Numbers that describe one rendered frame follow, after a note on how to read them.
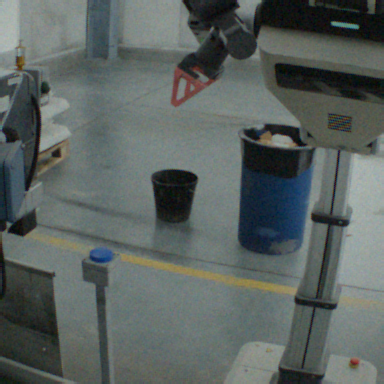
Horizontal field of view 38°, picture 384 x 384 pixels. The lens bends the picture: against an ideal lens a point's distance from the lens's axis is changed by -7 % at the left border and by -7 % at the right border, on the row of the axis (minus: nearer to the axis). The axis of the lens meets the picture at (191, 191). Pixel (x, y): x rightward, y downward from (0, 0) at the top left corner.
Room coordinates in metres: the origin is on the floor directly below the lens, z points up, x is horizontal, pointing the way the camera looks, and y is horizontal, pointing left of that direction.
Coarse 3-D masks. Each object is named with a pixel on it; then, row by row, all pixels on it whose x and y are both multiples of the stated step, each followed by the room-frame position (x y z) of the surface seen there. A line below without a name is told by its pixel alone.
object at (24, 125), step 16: (0, 80) 1.10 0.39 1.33; (32, 80) 1.21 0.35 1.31; (0, 96) 1.10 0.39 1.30; (16, 96) 1.15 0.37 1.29; (16, 112) 1.15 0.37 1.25; (32, 112) 1.21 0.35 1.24; (16, 128) 1.15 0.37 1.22; (32, 128) 1.21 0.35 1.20; (32, 144) 1.21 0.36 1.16; (32, 160) 1.21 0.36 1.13
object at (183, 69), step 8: (184, 64) 1.11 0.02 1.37; (192, 64) 1.11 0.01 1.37; (176, 72) 1.09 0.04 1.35; (184, 72) 1.09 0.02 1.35; (192, 72) 1.09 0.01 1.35; (176, 80) 1.10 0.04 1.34; (192, 80) 1.08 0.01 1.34; (200, 80) 1.10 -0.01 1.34; (176, 88) 1.10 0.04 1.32; (200, 88) 1.08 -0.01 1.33; (176, 96) 1.11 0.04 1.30; (184, 96) 1.10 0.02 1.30; (192, 96) 1.10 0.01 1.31; (176, 104) 1.11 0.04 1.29
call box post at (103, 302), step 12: (96, 288) 1.31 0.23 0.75; (108, 288) 1.32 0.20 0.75; (96, 300) 1.31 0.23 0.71; (108, 300) 1.32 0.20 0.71; (108, 312) 1.31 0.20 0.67; (108, 324) 1.31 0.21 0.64; (108, 336) 1.31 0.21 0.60; (108, 348) 1.30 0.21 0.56; (108, 360) 1.30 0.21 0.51; (108, 372) 1.30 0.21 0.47
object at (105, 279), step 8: (88, 256) 1.32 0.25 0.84; (120, 256) 1.34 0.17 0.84; (88, 264) 1.29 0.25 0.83; (96, 264) 1.28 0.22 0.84; (104, 264) 1.28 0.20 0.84; (112, 264) 1.29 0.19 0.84; (120, 264) 1.34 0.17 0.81; (88, 272) 1.29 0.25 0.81; (96, 272) 1.28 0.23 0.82; (104, 272) 1.27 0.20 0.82; (112, 272) 1.29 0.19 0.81; (120, 272) 1.34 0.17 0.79; (88, 280) 1.29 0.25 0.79; (96, 280) 1.28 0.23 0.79; (104, 280) 1.27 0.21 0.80; (112, 280) 1.29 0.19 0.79
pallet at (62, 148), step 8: (56, 144) 4.44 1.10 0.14; (64, 144) 4.52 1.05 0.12; (40, 152) 4.23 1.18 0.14; (48, 152) 4.26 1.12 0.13; (56, 152) 4.48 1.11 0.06; (64, 152) 4.52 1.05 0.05; (48, 160) 4.40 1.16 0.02; (56, 160) 4.41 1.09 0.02; (40, 168) 4.20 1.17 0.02; (48, 168) 4.25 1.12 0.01
